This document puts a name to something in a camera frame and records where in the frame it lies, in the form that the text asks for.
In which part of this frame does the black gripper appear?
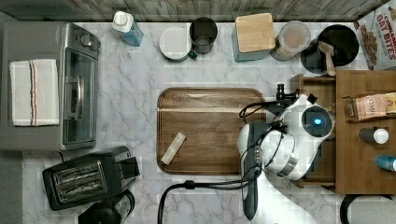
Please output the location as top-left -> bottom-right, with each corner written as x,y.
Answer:
268,84 -> 300,116

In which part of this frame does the wooden drawer with black handle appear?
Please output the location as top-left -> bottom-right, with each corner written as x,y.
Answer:
278,75 -> 336,190

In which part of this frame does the white sachet packet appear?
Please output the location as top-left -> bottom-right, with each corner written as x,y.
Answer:
161,133 -> 186,165

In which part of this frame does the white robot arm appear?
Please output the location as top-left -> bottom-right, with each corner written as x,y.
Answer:
237,84 -> 334,224

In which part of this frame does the wooden drawer cabinet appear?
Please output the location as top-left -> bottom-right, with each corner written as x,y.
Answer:
335,70 -> 396,194

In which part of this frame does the glass jar of cereal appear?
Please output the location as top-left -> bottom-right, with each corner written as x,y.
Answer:
270,21 -> 311,62

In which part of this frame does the wooden spatula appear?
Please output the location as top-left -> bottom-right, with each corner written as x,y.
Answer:
318,41 -> 336,77

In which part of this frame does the teal canister wooden lid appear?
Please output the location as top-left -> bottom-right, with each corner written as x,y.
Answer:
232,13 -> 276,63

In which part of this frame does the wooden serving tray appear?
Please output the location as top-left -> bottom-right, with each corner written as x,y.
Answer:
157,88 -> 264,175

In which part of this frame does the black utensil holder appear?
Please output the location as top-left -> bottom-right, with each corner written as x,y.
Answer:
301,24 -> 359,74

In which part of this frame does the wooden tea bag holder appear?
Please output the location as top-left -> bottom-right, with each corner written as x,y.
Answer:
343,92 -> 396,122

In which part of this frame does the grey shaker can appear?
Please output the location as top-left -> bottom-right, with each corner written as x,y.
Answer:
359,128 -> 389,145

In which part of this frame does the dark glass cup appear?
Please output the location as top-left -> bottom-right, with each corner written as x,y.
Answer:
190,17 -> 218,54

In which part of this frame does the oat bites cereal box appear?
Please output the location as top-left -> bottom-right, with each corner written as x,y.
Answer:
355,0 -> 396,70

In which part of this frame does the blue shaker can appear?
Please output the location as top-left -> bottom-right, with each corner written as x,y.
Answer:
375,155 -> 396,172

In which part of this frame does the blue bottle white cap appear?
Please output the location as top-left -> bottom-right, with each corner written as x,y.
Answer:
112,11 -> 144,47

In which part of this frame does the black glass french press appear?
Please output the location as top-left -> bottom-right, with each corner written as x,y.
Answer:
78,189 -> 135,224

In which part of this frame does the black two-slot toaster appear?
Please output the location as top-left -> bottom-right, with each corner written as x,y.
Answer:
42,146 -> 140,211

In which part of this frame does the grey toaster oven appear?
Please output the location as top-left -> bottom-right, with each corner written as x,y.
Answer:
1,21 -> 101,150

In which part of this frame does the white striped towel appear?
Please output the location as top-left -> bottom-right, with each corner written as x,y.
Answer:
9,59 -> 60,127

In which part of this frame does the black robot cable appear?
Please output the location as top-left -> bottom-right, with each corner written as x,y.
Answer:
157,101 -> 292,224

